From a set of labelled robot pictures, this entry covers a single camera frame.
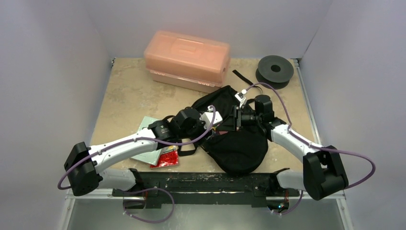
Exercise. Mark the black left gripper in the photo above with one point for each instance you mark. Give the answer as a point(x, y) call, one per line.
point(203, 131)

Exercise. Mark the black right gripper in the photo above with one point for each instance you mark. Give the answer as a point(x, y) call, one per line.
point(237, 117)

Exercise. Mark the black fabric student bag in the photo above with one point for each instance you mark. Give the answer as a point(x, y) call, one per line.
point(236, 152)

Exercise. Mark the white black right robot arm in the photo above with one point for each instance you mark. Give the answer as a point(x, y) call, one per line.
point(323, 172)

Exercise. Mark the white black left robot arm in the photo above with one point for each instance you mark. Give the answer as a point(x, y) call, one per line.
point(88, 168)

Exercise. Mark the red patterned notebook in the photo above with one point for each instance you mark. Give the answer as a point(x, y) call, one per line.
point(168, 158)

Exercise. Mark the dark grey filament spool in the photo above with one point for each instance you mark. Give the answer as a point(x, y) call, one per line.
point(275, 71)

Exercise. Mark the silver foil booklet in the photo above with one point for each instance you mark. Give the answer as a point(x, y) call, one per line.
point(152, 156)

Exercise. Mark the translucent orange plastic storage box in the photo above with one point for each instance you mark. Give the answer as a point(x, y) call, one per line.
point(187, 61)

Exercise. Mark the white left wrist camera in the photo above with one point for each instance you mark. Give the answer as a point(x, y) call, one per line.
point(208, 117)

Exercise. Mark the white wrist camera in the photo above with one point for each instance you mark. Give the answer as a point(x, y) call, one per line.
point(208, 117)
point(240, 96)

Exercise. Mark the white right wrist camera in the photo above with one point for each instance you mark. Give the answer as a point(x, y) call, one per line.
point(240, 96)

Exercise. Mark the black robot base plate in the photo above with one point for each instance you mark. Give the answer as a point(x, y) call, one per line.
point(198, 188)

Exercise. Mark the aluminium front frame rail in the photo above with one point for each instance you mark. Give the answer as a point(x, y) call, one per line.
point(108, 193)

